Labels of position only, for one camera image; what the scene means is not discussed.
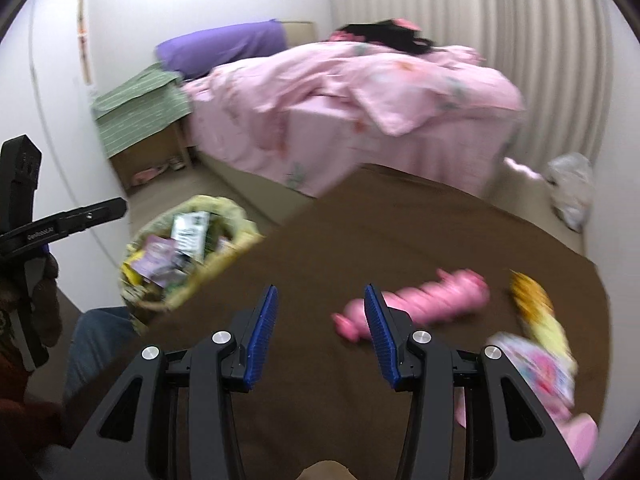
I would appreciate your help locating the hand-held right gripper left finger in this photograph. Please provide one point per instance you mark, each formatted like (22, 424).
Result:
(260, 335)

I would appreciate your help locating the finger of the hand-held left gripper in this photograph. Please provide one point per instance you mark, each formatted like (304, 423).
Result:
(75, 215)

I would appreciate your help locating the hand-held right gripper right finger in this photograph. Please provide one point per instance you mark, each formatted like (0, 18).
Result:
(380, 335)

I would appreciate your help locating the yellow woven basket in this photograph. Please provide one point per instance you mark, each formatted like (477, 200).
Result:
(220, 265)

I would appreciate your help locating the yellow purple snack packet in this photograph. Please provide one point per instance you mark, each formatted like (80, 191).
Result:
(157, 255)

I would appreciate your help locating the green white carton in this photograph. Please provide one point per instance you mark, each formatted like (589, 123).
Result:
(190, 235)

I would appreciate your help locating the person's left hand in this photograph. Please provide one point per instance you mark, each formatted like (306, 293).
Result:
(47, 285)

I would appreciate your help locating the pink caterpillar toy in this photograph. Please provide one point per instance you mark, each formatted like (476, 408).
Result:
(435, 295)

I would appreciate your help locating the wooden nightstand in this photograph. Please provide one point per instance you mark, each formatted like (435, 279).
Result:
(150, 155)

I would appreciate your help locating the person's leg in jeans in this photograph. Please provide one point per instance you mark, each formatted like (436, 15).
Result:
(95, 340)

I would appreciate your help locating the green striped cloth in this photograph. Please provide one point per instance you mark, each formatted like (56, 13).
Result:
(140, 105)

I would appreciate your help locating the pink purple printed packet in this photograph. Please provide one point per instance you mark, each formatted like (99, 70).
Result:
(535, 370)

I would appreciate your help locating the bed with pink sheet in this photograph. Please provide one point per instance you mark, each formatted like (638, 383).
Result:
(310, 145)

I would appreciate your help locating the pink cloth strip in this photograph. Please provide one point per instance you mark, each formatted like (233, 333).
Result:
(522, 167)

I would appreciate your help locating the pink tube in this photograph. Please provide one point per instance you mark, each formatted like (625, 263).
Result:
(580, 435)

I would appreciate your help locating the purple pillow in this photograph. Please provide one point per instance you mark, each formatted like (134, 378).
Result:
(225, 47)

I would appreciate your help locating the clear plastic bag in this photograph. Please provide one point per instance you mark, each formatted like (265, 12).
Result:
(570, 190)

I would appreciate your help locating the pink floral quilt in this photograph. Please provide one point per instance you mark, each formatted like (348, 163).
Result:
(350, 75)

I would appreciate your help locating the black fluffy cloth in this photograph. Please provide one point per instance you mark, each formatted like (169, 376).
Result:
(385, 35)

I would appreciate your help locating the beige pleated curtain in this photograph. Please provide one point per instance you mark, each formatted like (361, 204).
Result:
(525, 35)

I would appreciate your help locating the narrow wall hanging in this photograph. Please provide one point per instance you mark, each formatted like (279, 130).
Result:
(84, 25)

